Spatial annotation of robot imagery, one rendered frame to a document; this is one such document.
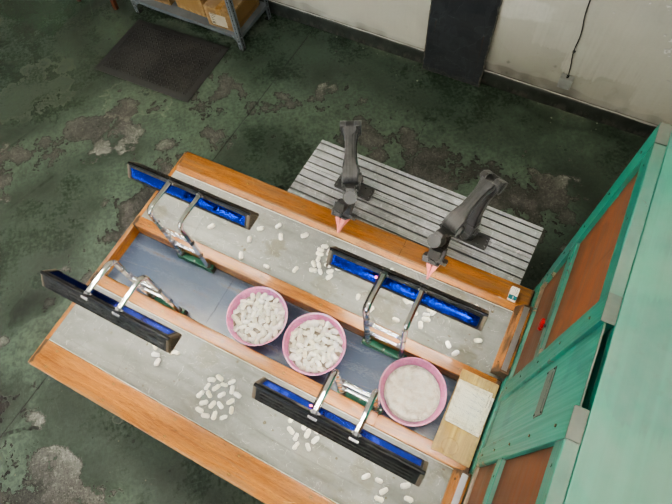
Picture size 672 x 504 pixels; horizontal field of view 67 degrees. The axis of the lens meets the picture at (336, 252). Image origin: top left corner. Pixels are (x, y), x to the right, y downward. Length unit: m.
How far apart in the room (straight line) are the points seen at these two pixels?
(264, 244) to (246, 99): 1.79
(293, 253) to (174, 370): 0.72
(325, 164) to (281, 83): 1.46
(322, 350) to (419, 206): 0.86
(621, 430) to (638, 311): 0.25
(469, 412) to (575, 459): 1.04
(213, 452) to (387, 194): 1.41
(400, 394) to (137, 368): 1.10
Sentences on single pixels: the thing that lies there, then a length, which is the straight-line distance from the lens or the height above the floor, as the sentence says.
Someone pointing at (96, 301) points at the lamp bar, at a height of 1.11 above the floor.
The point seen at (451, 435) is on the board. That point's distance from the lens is 2.06.
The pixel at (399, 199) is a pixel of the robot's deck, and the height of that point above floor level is 0.66.
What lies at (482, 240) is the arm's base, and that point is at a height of 0.68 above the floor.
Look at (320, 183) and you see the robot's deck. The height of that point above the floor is 0.66.
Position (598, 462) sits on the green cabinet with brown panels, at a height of 1.79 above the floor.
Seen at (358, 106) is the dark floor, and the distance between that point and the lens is 3.78.
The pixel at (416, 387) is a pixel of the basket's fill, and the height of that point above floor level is 0.73.
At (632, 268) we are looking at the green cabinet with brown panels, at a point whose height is 1.79.
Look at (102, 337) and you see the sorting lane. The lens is 2.46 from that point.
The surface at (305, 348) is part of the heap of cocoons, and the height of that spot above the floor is 0.73.
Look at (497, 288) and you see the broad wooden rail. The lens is 2.26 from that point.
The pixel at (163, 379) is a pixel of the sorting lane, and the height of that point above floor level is 0.74.
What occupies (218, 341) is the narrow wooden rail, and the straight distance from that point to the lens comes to 2.22.
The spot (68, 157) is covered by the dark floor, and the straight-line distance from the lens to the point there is 4.14.
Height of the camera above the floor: 2.81
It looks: 64 degrees down
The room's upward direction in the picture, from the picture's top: 9 degrees counter-clockwise
